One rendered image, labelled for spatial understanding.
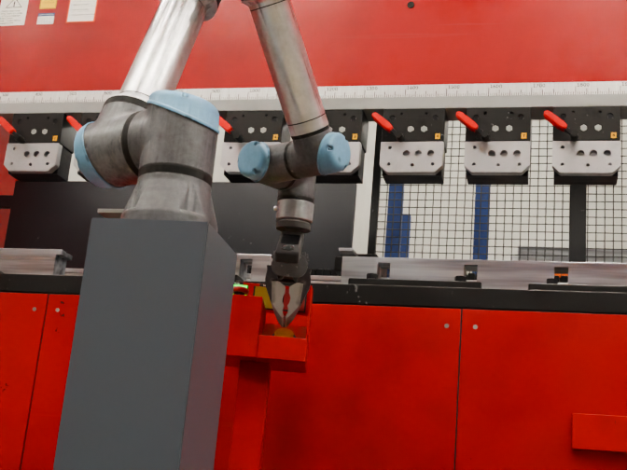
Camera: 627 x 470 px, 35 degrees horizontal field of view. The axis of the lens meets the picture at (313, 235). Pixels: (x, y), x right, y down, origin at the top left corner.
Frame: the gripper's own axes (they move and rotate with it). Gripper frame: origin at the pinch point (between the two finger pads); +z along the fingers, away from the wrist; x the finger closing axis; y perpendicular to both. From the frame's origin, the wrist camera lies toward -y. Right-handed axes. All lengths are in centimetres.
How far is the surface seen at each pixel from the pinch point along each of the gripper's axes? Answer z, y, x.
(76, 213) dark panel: -39, 110, 74
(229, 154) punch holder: -44, 42, 19
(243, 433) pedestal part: 22.5, -1.4, 5.9
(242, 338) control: 4.6, -4.9, 7.6
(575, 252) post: -37, 96, -81
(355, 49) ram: -73, 38, -10
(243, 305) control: -1.8, -4.3, 7.9
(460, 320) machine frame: -4.6, 14.3, -36.6
